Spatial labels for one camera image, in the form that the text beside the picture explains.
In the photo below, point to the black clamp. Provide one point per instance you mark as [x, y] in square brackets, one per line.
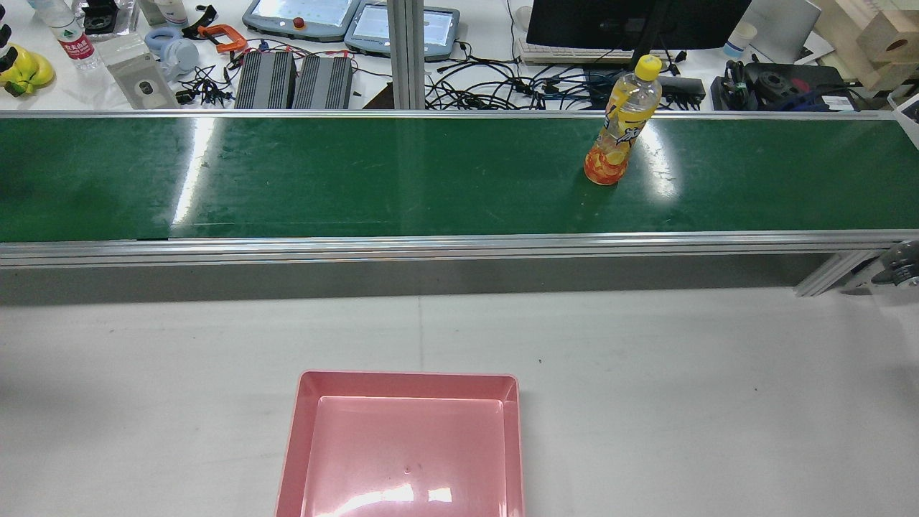
[197, 18]

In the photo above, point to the green conveyor belt aluminium frame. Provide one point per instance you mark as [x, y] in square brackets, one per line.
[359, 179]

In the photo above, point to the grey flat panel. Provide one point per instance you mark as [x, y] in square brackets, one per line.
[782, 29]

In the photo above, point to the pink plastic basket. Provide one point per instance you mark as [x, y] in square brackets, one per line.
[402, 452]

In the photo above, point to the grey robot teach pendant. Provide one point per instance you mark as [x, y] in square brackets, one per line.
[438, 32]
[301, 14]

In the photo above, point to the orange clamp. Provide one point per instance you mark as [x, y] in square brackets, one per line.
[226, 37]

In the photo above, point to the black monitor stand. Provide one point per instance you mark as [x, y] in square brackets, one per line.
[655, 25]

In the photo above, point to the light blue headphones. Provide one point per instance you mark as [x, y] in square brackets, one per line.
[176, 54]

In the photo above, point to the black device in clear case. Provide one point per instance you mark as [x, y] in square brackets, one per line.
[100, 14]

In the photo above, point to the black spool case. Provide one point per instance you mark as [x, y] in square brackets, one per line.
[804, 79]

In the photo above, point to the black power adapter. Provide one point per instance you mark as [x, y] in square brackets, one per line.
[682, 87]

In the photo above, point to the aluminium profile post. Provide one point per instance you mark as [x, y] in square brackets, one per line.
[406, 57]

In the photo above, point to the conveyor castor wheel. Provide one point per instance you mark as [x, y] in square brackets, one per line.
[901, 266]

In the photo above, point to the grey pouch with black dot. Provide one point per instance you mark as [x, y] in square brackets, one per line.
[143, 86]

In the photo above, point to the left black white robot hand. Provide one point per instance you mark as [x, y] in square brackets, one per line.
[4, 50]

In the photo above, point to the black desk monitor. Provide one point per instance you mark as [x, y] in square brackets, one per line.
[589, 21]

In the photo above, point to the wooden block with hole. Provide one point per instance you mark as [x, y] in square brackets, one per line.
[890, 39]

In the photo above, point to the white jar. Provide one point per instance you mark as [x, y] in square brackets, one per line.
[171, 11]

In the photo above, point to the grey ribbed heat-sink box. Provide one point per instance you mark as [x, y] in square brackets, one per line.
[324, 82]
[266, 80]

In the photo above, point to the clear water bottle red label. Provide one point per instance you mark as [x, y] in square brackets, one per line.
[72, 39]

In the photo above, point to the yellow banana toy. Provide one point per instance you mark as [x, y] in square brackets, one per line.
[32, 72]

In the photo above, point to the white keyboard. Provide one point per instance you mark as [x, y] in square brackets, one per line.
[560, 54]

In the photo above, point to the orange tea bottle yellow cap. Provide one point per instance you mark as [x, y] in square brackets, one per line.
[621, 122]

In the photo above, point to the white paper cup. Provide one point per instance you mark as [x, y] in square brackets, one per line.
[739, 39]

